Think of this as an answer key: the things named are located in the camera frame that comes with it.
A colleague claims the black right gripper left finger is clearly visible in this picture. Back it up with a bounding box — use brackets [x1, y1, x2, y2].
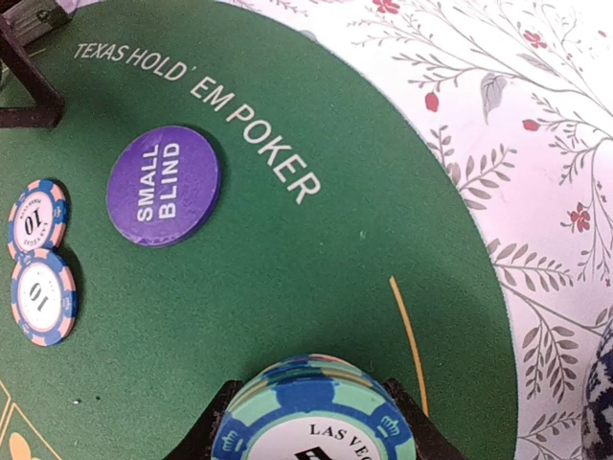
[164, 379, 244, 460]

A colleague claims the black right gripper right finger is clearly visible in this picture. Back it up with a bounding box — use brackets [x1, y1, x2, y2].
[382, 378, 465, 460]

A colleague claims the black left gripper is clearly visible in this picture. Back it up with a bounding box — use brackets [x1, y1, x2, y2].
[1, 1, 70, 128]

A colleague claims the blue green chip stack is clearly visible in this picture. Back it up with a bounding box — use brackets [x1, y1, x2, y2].
[212, 354, 417, 459]

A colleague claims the blue peach 10 chip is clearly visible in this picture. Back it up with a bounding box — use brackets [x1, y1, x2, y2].
[8, 179, 69, 261]
[11, 248, 79, 347]

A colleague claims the purple small blind button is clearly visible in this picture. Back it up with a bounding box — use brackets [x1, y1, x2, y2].
[106, 126, 221, 247]

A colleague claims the red patterned small bowl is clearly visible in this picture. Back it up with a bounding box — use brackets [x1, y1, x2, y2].
[581, 321, 613, 460]

